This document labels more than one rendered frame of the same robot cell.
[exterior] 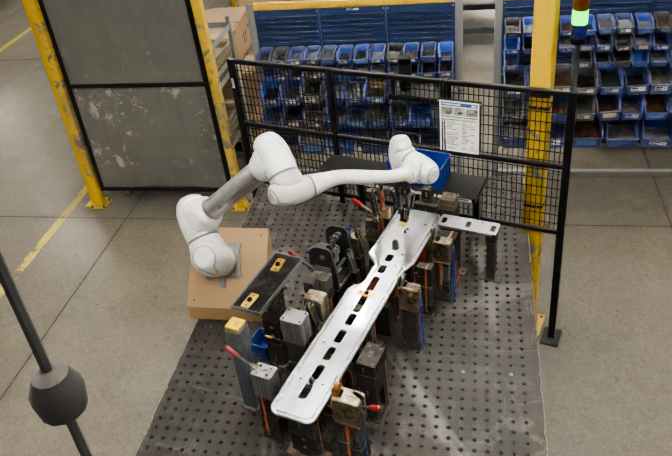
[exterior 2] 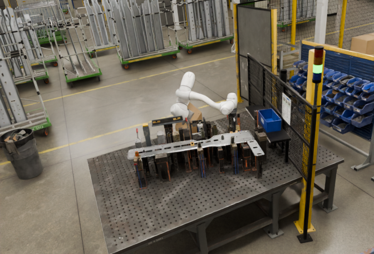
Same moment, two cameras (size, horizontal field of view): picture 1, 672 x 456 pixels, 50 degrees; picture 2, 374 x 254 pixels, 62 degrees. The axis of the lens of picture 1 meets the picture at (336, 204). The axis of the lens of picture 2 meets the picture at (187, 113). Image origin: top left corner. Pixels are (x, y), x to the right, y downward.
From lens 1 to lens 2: 2.63 m
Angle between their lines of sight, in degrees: 49
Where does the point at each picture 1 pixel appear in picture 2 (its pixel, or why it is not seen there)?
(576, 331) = (319, 246)
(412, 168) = (219, 104)
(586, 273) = (367, 234)
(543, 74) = (309, 94)
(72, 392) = not seen: outside the picture
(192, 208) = not seen: hidden behind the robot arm
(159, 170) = not seen: hidden behind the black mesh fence
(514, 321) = (239, 193)
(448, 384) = (190, 190)
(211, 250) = (175, 107)
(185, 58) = (267, 54)
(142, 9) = (259, 31)
